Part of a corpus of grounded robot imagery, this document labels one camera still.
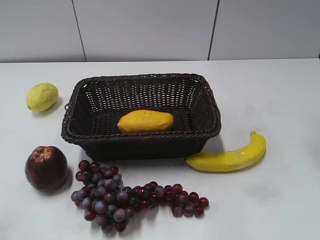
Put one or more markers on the yellow banana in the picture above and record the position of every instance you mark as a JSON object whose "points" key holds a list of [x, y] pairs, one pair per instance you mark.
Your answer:
{"points": [[230, 161]]}

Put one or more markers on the purple red grape bunch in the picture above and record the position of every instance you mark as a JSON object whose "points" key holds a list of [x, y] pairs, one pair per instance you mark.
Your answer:
{"points": [[111, 205]]}

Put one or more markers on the dark red apple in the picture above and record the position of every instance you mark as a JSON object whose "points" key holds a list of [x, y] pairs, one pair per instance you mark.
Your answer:
{"points": [[46, 169]]}

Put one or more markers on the dark brown wicker basket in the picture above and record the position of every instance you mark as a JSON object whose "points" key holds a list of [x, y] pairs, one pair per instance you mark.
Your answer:
{"points": [[97, 104]]}

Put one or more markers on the yellow green lemon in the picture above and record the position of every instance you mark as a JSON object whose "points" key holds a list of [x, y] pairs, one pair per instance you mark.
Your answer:
{"points": [[42, 97]]}

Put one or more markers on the yellow orange mango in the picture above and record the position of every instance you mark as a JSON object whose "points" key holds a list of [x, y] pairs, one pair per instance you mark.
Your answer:
{"points": [[145, 121]]}

